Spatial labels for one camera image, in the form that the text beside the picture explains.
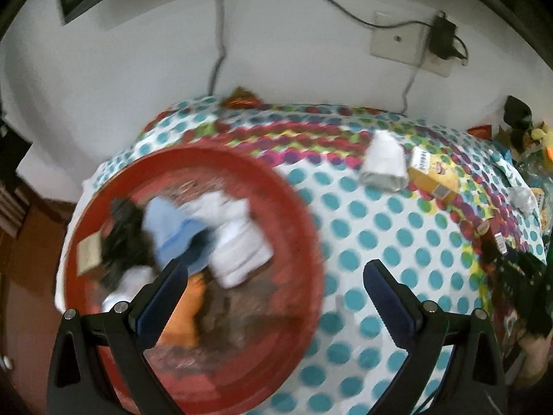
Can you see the white socks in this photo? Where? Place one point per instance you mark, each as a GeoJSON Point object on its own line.
{"type": "Point", "coordinates": [237, 246]}

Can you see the person's right forearm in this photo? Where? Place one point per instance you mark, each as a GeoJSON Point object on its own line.
{"type": "Point", "coordinates": [538, 363]}

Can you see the polka dot tablecloth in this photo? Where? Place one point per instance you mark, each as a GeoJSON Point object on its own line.
{"type": "Point", "coordinates": [367, 233]}

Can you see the white cloth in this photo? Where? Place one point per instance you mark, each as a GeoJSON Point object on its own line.
{"type": "Point", "coordinates": [129, 285]}

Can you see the clear plastic bag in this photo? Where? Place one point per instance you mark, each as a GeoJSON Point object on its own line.
{"type": "Point", "coordinates": [535, 168]}

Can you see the light blue sock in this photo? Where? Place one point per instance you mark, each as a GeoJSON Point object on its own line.
{"type": "Point", "coordinates": [168, 229]}

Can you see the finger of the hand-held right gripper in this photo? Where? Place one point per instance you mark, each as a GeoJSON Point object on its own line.
{"type": "Point", "coordinates": [497, 261]}

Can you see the white sock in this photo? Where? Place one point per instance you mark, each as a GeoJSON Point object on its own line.
{"type": "Point", "coordinates": [384, 160]}

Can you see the red foil candy wrapper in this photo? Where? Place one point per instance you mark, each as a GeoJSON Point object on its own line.
{"type": "Point", "coordinates": [240, 100]}

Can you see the black charger adapter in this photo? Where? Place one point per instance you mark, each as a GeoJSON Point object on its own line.
{"type": "Point", "coordinates": [440, 39]}

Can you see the dark furniture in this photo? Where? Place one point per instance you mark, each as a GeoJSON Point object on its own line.
{"type": "Point", "coordinates": [13, 155]}

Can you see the white wall socket plate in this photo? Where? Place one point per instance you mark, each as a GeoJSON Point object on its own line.
{"type": "Point", "coordinates": [389, 43]}
{"type": "Point", "coordinates": [436, 69]}

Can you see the red snack packet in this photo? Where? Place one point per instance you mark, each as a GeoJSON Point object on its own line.
{"type": "Point", "coordinates": [479, 130]}

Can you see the red plastic basin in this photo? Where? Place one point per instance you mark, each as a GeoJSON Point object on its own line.
{"type": "Point", "coordinates": [268, 207]}

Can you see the yellow cartoon face box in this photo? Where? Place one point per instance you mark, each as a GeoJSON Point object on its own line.
{"type": "Point", "coordinates": [432, 173]}

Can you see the orange dinosaur squeeze toy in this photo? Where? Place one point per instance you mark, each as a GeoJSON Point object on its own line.
{"type": "Point", "coordinates": [185, 315]}

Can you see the yellow plush toy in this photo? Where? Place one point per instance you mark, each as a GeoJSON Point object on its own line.
{"type": "Point", "coordinates": [542, 134]}

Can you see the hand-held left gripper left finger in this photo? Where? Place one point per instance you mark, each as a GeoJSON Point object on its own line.
{"type": "Point", "coordinates": [162, 307]}

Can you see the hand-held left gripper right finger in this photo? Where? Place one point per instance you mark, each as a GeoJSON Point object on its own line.
{"type": "Point", "coordinates": [389, 307]}

